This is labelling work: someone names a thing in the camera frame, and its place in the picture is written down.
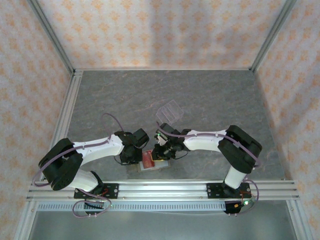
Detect aluminium right corner post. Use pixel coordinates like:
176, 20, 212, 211
249, 0, 298, 73

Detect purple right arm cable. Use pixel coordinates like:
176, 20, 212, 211
156, 121, 262, 173

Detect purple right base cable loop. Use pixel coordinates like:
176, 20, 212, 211
243, 179, 263, 216

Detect aluminium left side rail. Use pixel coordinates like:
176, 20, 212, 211
39, 69, 85, 182

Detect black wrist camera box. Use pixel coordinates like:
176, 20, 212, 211
154, 122, 176, 146
131, 128, 150, 149

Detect aluminium left corner post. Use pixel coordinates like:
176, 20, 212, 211
26, 0, 77, 75

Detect aluminium frame leg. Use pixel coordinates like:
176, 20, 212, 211
14, 199, 38, 240
286, 199, 305, 240

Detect aluminium rail along wall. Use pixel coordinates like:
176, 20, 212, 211
74, 66, 253, 72

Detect aluminium right frame leg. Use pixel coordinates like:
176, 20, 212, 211
286, 199, 305, 240

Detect black electronics board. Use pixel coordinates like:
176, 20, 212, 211
223, 199, 256, 216
83, 201, 113, 218

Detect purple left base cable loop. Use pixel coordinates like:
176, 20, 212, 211
72, 194, 113, 219

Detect small grey box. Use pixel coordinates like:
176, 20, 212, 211
136, 159, 173, 174

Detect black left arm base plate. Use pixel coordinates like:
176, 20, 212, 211
73, 183, 120, 200

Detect black left electronics board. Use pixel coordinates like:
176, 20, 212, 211
83, 201, 113, 218

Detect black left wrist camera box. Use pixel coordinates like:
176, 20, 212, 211
131, 128, 150, 149

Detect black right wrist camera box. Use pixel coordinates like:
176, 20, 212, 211
154, 122, 176, 146

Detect grey slotted cable duct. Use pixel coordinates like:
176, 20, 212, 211
37, 201, 227, 212

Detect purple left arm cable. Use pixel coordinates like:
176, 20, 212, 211
32, 112, 126, 188

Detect aluminium left frame leg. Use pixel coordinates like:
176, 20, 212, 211
14, 199, 38, 240

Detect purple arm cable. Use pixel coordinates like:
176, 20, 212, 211
32, 112, 126, 188
156, 121, 262, 173

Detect aluminium corner post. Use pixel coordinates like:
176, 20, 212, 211
26, 0, 77, 75
249, 0, 298, 73

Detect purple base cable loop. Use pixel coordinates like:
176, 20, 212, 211
243, 179, 263, 216
72, 194, 113, 219

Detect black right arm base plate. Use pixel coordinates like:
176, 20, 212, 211
206, 182, 251, 200

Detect clear acrylic card holder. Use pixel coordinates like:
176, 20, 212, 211
154, 99, 185, 126

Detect red card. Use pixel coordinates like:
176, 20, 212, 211
140, 149, 156, 169

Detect black right electronics board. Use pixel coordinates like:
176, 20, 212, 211
223, 199, 256, 216

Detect grey metal panel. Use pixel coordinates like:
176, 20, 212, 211
27, 211, 298, 240

